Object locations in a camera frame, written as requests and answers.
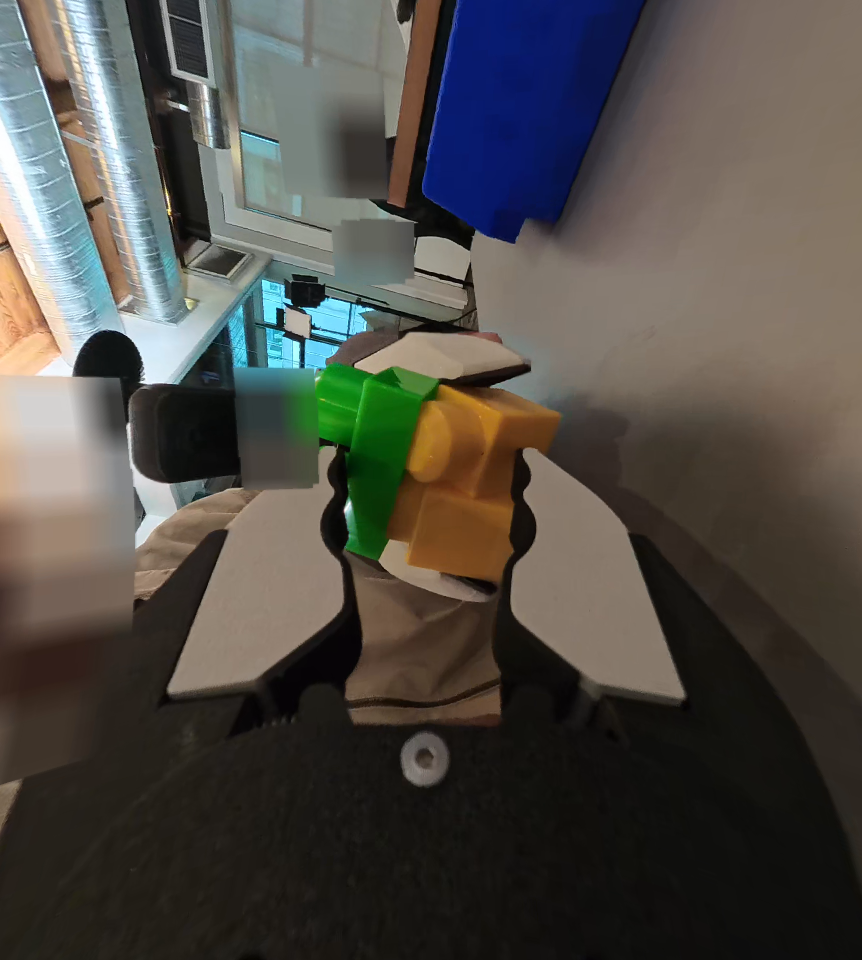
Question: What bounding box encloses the silver ventilation duct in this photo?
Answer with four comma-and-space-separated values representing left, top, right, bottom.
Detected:
0, 0, 120, 355
49, 0, 192, 324

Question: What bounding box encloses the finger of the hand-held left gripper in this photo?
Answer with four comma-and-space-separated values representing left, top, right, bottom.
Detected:
334, 333, 534, 384
386, 558, 498, 601

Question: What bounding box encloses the green mega block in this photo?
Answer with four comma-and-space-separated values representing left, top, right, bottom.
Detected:
316, 365, 442, 564

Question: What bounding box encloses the wooden table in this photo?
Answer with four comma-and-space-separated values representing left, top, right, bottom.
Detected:
386, 0, 448, 211

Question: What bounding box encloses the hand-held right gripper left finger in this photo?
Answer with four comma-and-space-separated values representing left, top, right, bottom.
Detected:
167, 450, 360, 703

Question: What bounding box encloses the person's beige jacket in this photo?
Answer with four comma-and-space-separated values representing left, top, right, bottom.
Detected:
134, 495, 510, 709

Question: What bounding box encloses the blue storage bin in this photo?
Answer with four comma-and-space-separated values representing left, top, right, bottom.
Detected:
422, 0, 649, 244

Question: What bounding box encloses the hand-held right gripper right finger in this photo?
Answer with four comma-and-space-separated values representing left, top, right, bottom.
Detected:
494, 447, 688, 708

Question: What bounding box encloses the orange mega block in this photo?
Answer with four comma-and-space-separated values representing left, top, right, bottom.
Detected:
401, 483, 523, 580
409, 387, 564, 496

